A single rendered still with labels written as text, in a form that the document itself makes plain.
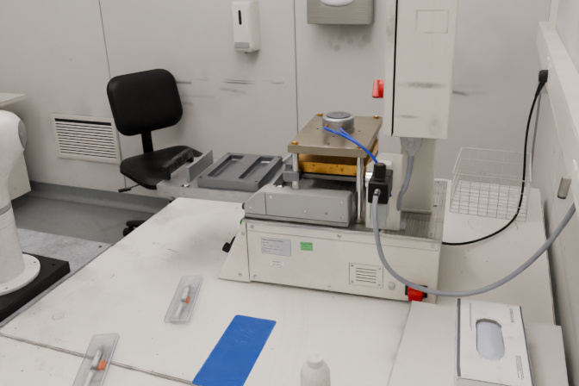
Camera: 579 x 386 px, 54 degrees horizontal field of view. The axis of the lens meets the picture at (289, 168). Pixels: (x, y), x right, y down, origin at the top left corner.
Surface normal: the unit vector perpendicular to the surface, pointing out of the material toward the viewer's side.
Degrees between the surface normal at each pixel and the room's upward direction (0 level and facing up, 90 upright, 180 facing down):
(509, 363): 3
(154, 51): 90
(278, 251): 90
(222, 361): 0
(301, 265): 90
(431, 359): 0
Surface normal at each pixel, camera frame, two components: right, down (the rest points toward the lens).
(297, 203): -0.28, 0.35
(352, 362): -0.03, -0.94
